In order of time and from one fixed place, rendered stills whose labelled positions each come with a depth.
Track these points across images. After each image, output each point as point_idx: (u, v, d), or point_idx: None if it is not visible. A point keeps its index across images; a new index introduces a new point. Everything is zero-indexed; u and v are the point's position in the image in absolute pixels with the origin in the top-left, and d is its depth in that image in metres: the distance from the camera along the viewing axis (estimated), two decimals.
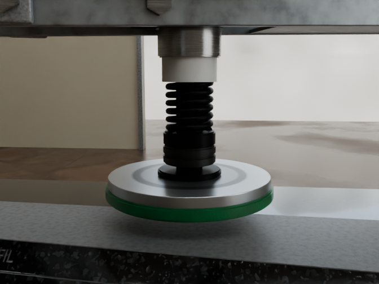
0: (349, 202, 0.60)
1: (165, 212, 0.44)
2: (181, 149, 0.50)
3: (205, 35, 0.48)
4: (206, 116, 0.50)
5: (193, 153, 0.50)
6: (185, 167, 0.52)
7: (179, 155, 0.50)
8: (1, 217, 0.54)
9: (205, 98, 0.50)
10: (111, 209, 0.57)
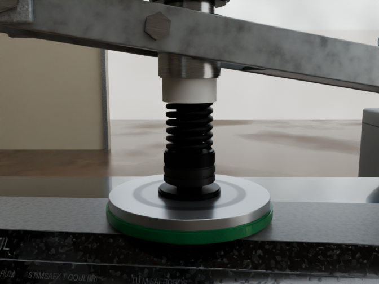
0: (312, 189, 0.67)
1: (106, 211, 0.52)
2: (181, 169, 0.51)
3: None
4: (206, 136, 0.51)
5: (193, 173, 0.50)
6: (185, 186, 0.52)
7: (179, 175, 0.51)
8: None
9: (205, 119, 0.50)
10: (97, 200, 0.61)
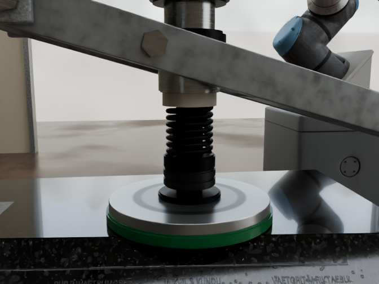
0: None
1: None
2: (181, 173, 0.51)
3: None
4: (206, 140, 0.51)
5: (193, 177, 0.50)
6: None
7: (179, 179, 0.51)
8: None
9: (205, 123, 0.50)
10: None
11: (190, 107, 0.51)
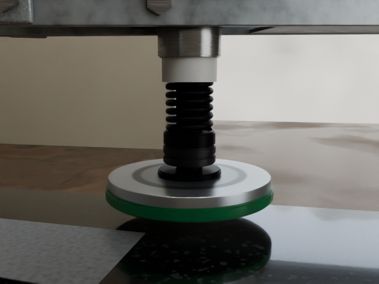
0: (344, 229, 0.50)
1: (170, 213, 0.44)
2: (181, 149, 0.50)
3: (205, 35, 0.48)
4: (206, 116, 0.50)
5: (193, 153, 0.50)
6: (185, 167, 0.52)
7: (179, 155, 0.50)
8: None
9: (205, 98, 0.50)
10: (61, 229, 0.50)
11: None
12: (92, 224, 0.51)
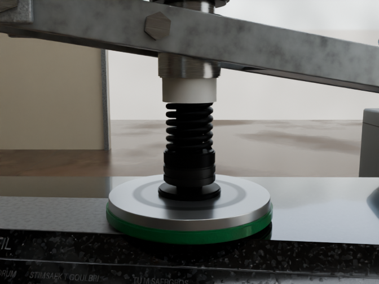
0: (313, 189, 0.67)
1: (222, 234, 0.44)
2: (181, 169, 0.51)
3: None
4: (206, 136, 0.51)
5: (193, 173, 0.50)
6: (185, 186, 0.52)
7: (179, 175, 0.51)
8: None
9: (205, 119, 0.50)
10: (98, 200, 0.61)
11: None
12: None
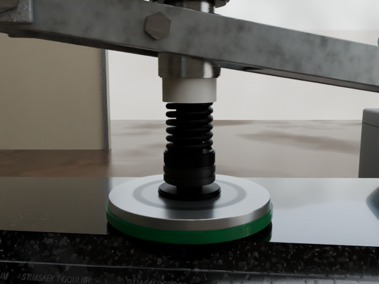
0: (309, 190, 0.67)
1: (120, 224, 0.47)
2: (181, 169, 0.51)
3: None
4: (206, 136, 0.51)
5: (193, 173, 0.50)
6: None
7: (179, 175, 0.51)
8: None
9: (205, 119, 0.50)
10: (93, 202, 0.60)
11: None
12: None
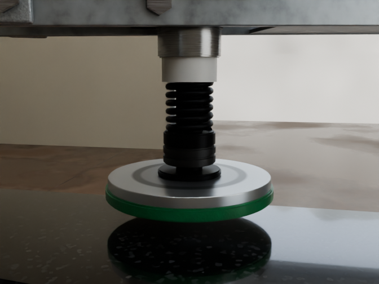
0: (341, 230, 0.50)
1: (212, 212, 0.44)
2: (181, 149, 0.50)
3: (205, 35, 0.48)
4: (206, 116, 0.50)
5: (193, 153, 0.50)
6: (185, 167, 0.52)
7: (179, 155, 0.50)
8: None
9: (205, 98, 0.50)
10: (56, 229, 0.50)
11: None
12: (87, 225, 0.51)
